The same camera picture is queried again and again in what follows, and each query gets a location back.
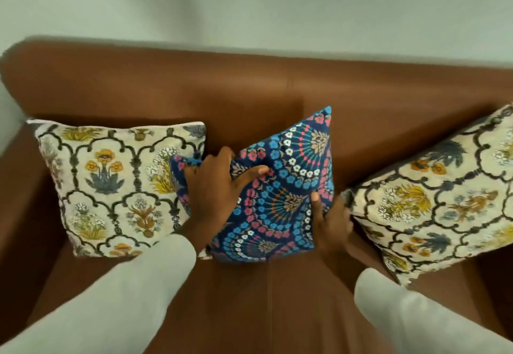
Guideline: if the cream floral cushion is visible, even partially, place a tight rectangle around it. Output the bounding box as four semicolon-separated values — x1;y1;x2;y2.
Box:
26;119;207;259
340;103;513;289

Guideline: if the person's right forearm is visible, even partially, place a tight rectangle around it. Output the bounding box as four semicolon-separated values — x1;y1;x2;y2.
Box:
320;241;513;354

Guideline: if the person's left hand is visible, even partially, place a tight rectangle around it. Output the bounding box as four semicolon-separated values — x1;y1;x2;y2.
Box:
182;146;270;235

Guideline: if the blue cushion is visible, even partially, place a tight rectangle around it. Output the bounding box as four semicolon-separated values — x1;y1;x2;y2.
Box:
169;105;336;265

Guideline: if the person's left forearm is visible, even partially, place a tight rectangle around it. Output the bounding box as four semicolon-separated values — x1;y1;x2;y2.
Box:
0;221;214;354

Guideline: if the brown leather sofa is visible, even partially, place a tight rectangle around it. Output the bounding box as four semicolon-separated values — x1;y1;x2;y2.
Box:
0;36;513;354

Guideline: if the person's right hand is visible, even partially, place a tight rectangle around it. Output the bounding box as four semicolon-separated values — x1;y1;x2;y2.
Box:
310;192;355;260

